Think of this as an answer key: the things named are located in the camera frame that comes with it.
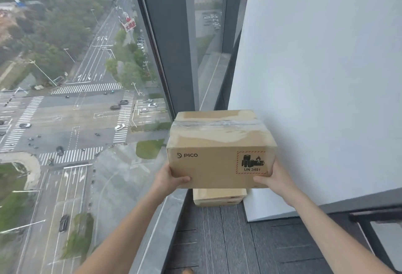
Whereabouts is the dark grey window frame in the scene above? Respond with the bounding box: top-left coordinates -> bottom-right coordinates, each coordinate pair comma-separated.
128,0 -> 253,123

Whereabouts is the person's left forearm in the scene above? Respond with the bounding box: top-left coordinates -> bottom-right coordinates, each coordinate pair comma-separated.
74,189 -> 166,274

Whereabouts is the person's right hand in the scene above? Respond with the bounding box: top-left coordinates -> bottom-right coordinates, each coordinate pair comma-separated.
253,158 -> 301,207

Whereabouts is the taped brown cardboard box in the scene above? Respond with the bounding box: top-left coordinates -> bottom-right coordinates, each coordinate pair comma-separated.
166,109 -> 277,189

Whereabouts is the grey stone window sill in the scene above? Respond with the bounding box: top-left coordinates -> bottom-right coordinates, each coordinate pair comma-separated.
124,188 -> 189,274

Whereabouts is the black metal railing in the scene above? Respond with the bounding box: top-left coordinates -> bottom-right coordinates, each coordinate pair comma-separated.
349,205 -> 402,273

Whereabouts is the person's right forearm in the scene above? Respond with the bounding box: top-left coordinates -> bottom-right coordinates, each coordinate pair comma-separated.
283,196 -> 396,274

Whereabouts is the person's left hand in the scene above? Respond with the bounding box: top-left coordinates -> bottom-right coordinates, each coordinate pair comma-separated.
152,162 -> 192,198

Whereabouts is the small brown cardboard box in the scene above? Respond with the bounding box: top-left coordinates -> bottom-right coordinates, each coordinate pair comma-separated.
192,188 -> 247,207

